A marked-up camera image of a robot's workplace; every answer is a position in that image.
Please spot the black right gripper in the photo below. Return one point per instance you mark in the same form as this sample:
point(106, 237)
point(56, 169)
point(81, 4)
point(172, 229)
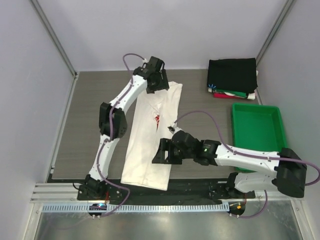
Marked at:
point(165, 144)

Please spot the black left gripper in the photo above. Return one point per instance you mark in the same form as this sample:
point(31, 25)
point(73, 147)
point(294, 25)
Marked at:
point(162, 84)

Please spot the white t-shirt red print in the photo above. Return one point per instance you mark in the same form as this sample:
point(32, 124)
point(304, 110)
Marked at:
point(153, 114)

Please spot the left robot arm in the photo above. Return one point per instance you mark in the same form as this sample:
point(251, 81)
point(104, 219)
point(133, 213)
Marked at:
point(113, 124)

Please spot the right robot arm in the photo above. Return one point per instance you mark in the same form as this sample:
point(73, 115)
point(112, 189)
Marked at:
point(283, 171)

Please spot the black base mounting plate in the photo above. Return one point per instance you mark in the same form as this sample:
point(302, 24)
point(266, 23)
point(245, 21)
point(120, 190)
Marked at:
point(180, 192)

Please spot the folded red t-shirt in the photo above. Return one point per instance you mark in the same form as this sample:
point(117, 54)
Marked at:
point(221, 95)

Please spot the folded green t-shirt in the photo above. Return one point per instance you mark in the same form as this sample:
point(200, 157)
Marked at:
point(236, 94)

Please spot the green plastic tray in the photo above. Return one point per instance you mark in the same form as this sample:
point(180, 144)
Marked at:
point(258, 127)

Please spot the folded white t-shirt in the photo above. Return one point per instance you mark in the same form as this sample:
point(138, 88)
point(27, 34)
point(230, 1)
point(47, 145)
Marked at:
point(251, 96)

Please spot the aluminium extrusion crossbar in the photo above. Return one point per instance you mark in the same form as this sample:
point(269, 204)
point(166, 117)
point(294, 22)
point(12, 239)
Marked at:
point(66, 193)

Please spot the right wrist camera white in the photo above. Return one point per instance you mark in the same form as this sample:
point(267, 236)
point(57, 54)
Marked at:
point(173, 128)

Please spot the left aluminium frame post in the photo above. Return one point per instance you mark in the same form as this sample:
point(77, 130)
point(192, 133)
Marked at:
point(54, 38)

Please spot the aluminium frame post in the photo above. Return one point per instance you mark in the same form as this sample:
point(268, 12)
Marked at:
point(54, 38)
point(285, 11)

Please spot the slotted cable duct rail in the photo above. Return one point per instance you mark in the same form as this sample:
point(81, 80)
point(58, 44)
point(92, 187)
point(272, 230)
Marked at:
point(97, 208)

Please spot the right aluminium frame post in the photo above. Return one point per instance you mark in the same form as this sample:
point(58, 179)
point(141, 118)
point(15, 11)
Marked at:
point(285, 11)

